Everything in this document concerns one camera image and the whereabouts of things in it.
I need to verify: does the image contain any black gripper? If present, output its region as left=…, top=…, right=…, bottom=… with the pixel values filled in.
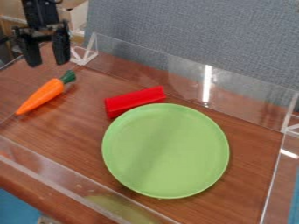
left=12, top=19, right=71, bottom=67

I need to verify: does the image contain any orange toy carrot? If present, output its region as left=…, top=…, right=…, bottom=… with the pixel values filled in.
left=15, top=70, right=76, bottom=116

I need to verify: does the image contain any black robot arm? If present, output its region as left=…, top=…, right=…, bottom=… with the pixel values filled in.
left=13, top=0, right=71, bottom=67

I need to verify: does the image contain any green plate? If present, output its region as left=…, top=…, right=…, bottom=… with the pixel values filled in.
left=102, top=103, right=230, bottom=199

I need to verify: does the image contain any wooden shelf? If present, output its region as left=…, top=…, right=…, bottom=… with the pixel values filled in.
left=0, top=16, right=26, bottom=45

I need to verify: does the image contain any cardboard box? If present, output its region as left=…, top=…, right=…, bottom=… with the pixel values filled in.
left=0, top=0, right=90, bottom=30

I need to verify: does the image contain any red block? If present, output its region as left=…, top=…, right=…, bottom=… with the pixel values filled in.
left=104, top=86, right=166, bottom=118

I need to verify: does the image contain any clear acrylic corner bracket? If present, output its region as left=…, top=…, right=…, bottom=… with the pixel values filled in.
left=70, top=32, right=99, bottom=67

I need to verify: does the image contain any clear acrylic tray wall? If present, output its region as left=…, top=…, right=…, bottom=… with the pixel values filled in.
left=0, top=35, right=299, bottom=224

